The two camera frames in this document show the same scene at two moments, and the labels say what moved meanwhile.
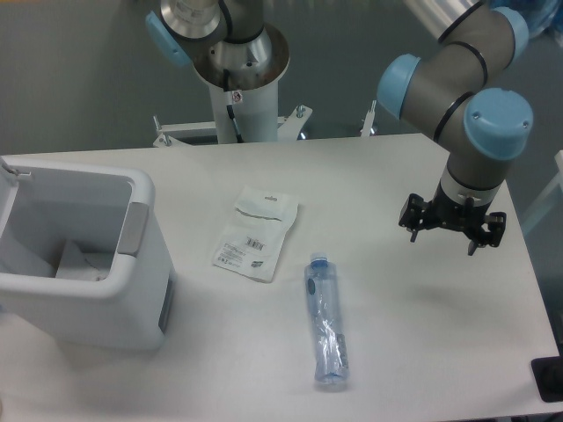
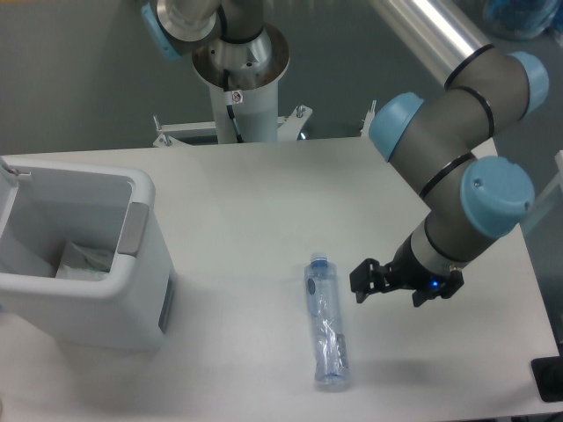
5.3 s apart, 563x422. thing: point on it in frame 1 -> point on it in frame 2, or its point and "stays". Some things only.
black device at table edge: (548, 374) stays
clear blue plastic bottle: (330, 345) stays
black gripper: (415, 213) -> (407, 271)
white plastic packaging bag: (253, 236) -> (81, 264)
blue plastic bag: (541, 15) stays
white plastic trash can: (84, 254) stays
